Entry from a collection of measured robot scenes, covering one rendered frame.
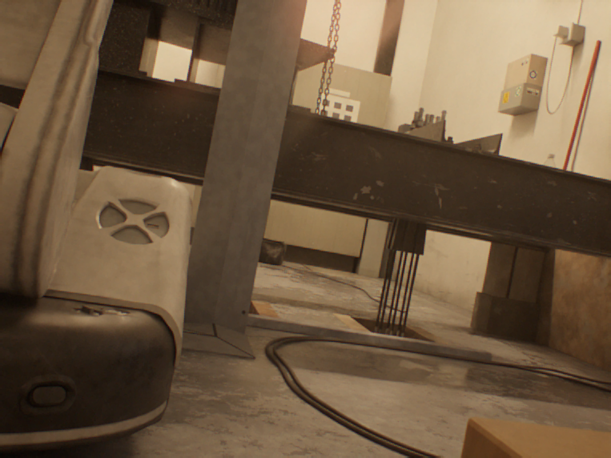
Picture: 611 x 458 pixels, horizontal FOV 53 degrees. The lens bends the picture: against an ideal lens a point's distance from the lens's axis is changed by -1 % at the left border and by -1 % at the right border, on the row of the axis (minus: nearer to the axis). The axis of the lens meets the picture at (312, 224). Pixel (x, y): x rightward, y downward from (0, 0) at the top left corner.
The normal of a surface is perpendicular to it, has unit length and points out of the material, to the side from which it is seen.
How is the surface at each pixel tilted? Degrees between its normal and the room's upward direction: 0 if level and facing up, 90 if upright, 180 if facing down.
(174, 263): 46
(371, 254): 90
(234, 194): 90
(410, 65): 90
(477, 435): 90
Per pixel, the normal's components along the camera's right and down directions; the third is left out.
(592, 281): -0.96, -0.18
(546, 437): 0.18, -0.98
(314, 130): 0.19, 0.04
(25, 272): 0.04, 0.64
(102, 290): 0.31, -0.75
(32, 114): 0.33, -0.59
